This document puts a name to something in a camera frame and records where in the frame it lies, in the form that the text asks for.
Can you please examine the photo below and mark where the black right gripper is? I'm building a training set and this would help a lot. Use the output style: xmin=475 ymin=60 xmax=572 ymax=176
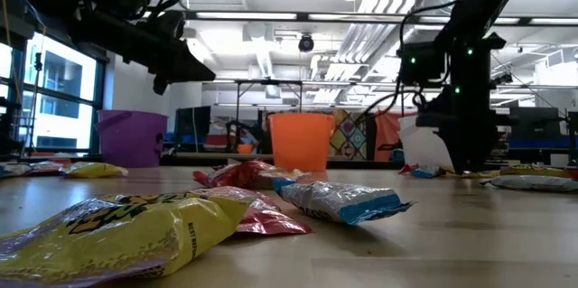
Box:
xmin=415 ymin=93 xmax=518 ymax=175

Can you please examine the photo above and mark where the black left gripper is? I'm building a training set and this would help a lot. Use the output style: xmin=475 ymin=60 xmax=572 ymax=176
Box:
xmin=71 ymin=10 xmax=218 ymax=97

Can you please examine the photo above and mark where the blue silver candy bar packet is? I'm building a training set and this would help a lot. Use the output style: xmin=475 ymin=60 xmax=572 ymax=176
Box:
xmin=409 ymin=164 xmax=448 ymax=180
xmin=479 ymin=174 xmax=578 ymax=193
xmin=273 ymin=178 xmax=416 ymax=227
xmin=0 ymin=163 xmax=33 ymax=179

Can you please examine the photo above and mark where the yellow Sour Patch packet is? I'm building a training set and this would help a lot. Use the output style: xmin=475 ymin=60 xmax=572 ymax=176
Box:
xmin=62 ymin=162 xmax=129 ymax=180
xmin=0 ymin=191 xmax=254 ymax=288
xmin=250 ymin=168 xmax=312 ymax=190
xmin=499 ymin=163 xmax=573 ymax=179

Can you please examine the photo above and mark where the white plastic bucket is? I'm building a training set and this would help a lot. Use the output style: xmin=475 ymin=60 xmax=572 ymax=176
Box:
xmin=397 ymin=115 xmax=455 ymax=172

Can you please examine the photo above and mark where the black computer monitor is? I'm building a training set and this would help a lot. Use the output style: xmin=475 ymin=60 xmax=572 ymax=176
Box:
xmin=508 ymin=107 xmax=562 ymax=141

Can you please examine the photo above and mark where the black ceiling spotlight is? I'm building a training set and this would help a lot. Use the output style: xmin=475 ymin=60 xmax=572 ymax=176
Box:
xmin=489 ymin=73 xmax=515 ymax=86
xmin=297 ymin=33 xmax=316 ymax=53

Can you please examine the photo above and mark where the orange cloth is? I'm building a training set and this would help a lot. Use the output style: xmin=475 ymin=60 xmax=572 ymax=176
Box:
xmin=373 ymin=111 xmax=416 ymax=162

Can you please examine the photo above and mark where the purple plastic bucket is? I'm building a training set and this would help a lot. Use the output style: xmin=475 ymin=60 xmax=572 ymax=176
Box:
xmin=96 ymin=109 xmax=169 ymax=169

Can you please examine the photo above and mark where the white light strip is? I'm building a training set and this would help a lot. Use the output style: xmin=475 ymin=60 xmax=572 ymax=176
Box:
xmin=417 ymin=16 xmax=521 ymax=25
xmin=308 ymin=13 xmax=406 ymax=22
xmin=195 ymin=12 xmax=298 ymax=21
xmin=529 ymin=17 xmax=578 ymax=26

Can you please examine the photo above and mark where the large glass window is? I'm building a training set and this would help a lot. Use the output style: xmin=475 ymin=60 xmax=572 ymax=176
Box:
xmin=0 ymin=30 xmax=106 ymax=156

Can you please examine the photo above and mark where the colourful patterned quilt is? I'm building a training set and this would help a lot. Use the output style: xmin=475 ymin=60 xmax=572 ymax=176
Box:
xmin=329 ymin=108 xmax=368 ymax=162

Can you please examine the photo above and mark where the black tripod stand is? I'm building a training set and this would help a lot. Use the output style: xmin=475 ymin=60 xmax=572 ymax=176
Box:
xmin=17 ymin=51 xmax=46 ymax=159

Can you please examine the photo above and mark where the black overhead beam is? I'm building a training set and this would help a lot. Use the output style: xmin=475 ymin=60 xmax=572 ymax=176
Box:
xmin=182 ymin=11 xmax=578 ymax=27

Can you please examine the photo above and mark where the orange pumpkin bucket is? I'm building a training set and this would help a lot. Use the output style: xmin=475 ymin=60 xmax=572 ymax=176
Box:
xmin=268 ymin=112 xmax=336 ymax=172

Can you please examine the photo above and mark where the black aluminium table frame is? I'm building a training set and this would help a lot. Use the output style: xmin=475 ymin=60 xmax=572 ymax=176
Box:
xmin=17 ymin=152 xmax=578 ymax=171

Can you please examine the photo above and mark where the black metal frame stand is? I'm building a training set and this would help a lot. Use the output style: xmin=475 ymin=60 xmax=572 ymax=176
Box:
xmin=234 ymin=79 xmax=303 ymax=153

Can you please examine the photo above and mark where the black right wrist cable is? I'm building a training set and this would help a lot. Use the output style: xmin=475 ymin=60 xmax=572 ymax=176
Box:
xmin=360 ymin=1 xmax=457 ymax=120

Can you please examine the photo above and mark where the yellow hanging strap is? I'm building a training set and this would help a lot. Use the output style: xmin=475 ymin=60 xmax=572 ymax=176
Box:
xmin=0 ymin=0 xmax=23 ymax=108

